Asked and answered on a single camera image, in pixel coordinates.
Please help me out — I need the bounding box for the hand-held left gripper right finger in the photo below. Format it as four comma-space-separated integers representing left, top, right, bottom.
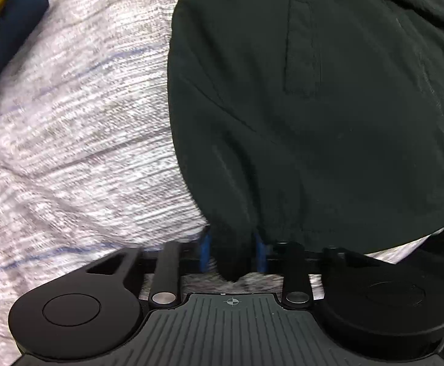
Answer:
254, 232, 378, 309

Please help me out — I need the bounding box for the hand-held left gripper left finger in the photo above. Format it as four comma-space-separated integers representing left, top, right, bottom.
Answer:
87, 232, 212, 309

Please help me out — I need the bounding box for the black jacket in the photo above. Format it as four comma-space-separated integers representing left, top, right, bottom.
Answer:
166, 0, 444, 281

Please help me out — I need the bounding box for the folded navy blue garment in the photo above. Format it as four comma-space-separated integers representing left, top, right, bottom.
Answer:
0, 0, 50, 102

